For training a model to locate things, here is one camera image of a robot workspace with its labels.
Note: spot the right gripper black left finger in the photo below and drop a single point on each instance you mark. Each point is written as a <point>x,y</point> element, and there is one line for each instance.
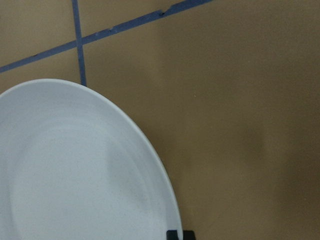
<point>172,235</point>

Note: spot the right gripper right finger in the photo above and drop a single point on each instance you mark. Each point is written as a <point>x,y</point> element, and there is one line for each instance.
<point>189,235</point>

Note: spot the light blue plate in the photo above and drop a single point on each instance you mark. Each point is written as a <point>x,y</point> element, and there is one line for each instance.
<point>73,166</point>

